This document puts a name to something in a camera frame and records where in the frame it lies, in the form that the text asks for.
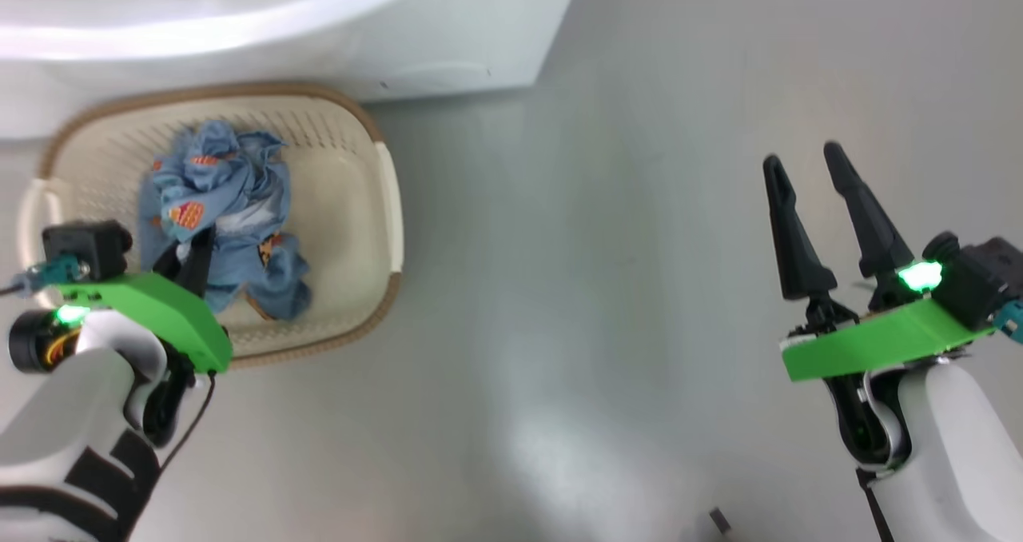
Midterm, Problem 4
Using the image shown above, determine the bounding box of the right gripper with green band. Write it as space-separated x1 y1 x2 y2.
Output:
762 141 997 384

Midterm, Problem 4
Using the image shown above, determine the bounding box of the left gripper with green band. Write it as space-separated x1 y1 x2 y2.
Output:
8 226 233 374

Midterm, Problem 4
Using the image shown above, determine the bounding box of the blue denim garment with patches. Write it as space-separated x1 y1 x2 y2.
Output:
137 120 313 322

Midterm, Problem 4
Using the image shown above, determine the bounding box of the cream perforated laundry basket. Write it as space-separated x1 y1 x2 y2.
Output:
18 81 405 368

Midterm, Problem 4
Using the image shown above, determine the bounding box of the white front-load washing machine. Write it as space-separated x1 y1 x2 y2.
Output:
0 0 588 140

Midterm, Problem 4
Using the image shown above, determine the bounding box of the teal left camera connector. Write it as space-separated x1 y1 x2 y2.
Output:
28 257 90 292

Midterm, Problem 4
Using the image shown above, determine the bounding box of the teal camera connector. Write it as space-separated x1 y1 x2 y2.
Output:
28 257 90 292
991 300 1023 344

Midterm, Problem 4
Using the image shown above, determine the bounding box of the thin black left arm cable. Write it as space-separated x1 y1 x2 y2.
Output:
158 370 217 480

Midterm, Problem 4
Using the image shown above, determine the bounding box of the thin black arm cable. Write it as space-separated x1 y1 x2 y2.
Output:
158 370 217 480
855 466 898 542

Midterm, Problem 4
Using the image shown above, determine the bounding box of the teal right camera connector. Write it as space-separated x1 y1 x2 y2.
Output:
991 300 1023 344

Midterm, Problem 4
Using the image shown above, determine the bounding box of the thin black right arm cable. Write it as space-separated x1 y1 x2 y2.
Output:
855 466 898 542

